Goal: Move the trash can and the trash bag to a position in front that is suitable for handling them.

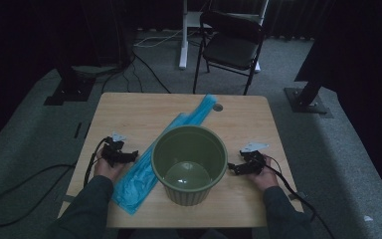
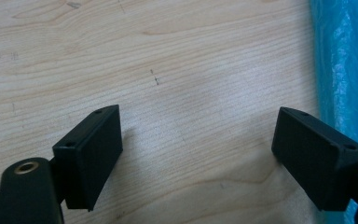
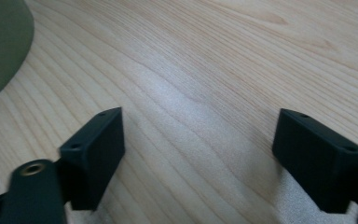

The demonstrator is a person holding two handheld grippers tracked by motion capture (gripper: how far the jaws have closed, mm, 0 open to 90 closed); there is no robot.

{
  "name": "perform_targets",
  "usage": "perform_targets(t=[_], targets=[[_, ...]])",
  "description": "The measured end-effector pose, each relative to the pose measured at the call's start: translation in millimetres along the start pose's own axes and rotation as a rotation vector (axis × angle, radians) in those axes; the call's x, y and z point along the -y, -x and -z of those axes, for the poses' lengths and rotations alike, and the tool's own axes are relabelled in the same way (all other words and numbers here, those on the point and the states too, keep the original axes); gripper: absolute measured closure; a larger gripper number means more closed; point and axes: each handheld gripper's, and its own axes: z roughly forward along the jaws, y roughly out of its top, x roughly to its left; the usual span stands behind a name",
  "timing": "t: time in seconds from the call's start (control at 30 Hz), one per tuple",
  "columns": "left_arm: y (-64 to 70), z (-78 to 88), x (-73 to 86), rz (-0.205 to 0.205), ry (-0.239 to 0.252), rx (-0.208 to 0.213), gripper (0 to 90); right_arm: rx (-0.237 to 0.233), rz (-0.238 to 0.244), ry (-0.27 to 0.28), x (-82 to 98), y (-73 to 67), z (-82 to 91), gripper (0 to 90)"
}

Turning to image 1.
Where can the black stand with bolted base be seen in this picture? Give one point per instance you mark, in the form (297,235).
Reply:
(303,103)

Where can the white paper scrap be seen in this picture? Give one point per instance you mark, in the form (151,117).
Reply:
(368,218)

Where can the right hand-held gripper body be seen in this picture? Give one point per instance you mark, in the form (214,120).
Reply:
(254,162)

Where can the person's right hand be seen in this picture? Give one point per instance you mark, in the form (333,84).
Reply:
(267,179)

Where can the grey tape piece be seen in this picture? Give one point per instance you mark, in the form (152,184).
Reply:
(68,198)
(297,195)

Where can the green ribbed trash bin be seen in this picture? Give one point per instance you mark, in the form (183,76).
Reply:
(189,192)

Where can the black folding chair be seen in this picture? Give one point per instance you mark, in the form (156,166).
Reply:
(230,49)

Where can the blue plastic trash bag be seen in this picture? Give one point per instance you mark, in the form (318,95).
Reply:
(136,186)

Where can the grey table grommet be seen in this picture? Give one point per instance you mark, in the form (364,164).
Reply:
(217,107)

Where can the black tape strip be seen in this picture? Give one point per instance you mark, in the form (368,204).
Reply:
(77,130)

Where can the black stand with square base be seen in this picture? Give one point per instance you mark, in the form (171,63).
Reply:
(71,91)

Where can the person's left hand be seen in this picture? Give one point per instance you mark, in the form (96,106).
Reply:
(106,171)

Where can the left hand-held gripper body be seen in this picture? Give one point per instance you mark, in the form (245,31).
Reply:
(112,153)

